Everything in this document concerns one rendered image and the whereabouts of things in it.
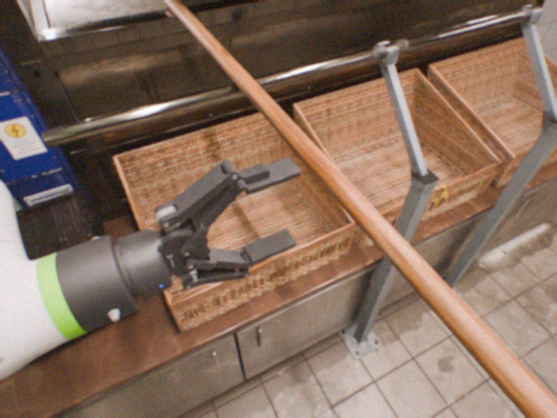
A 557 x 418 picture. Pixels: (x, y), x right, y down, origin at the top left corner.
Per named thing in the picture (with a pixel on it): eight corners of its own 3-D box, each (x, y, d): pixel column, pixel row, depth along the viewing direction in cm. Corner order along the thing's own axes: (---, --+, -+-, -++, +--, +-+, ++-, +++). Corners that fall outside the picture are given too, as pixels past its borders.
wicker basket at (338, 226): (137, 216, 126) (109, 154, 106) (279, 165, 144) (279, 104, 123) (180, 337, 98) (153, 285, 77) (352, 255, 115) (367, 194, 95)
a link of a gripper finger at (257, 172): (224, 184, 40) (220, 163, 38) (265, 169, 42) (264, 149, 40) (229, 192, 40) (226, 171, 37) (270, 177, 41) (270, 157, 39)
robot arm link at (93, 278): (98, 352, 40) (61, 313, 33) (83, 271, 46) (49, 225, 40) (154, 326, 41) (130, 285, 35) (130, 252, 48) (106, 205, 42)
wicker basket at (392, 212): (287, 164, 144) (289, 102, 124) (399, 125, 162) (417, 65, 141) (360, 253, 116) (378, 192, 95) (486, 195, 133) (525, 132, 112)
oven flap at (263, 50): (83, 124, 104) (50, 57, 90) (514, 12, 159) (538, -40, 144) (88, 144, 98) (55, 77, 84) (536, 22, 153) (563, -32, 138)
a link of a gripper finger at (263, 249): (252, 261, 50) (252, 265, 50) (297, 242, 52) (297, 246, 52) (244, 246, 51) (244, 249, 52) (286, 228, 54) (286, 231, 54)
